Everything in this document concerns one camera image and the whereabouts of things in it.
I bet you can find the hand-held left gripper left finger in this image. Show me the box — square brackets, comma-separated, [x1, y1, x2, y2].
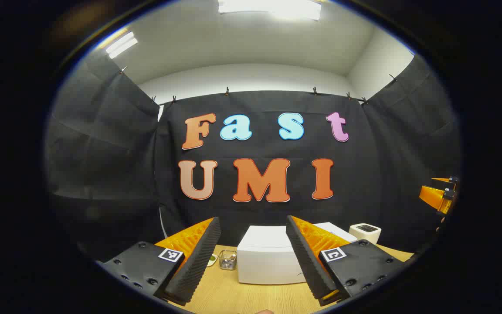
[96, 217, 221, 307]

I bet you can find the white microwave oven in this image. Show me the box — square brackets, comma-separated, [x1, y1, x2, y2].
[236, 222, 358, 285]

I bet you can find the small clear glass container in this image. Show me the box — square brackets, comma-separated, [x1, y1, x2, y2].
[219, 249, 237, 271]

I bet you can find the narrow ceiling light panel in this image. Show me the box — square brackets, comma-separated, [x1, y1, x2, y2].
[105, 31, 139, 59]

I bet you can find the white toaster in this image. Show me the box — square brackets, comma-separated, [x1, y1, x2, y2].
[349, 223, 382, 245]

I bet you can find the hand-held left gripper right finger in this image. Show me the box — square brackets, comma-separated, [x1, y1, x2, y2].
[286, 215, 407, 307]

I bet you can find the large ceiling light panel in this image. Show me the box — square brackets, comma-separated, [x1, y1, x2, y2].
[217, 0, 322, 21]

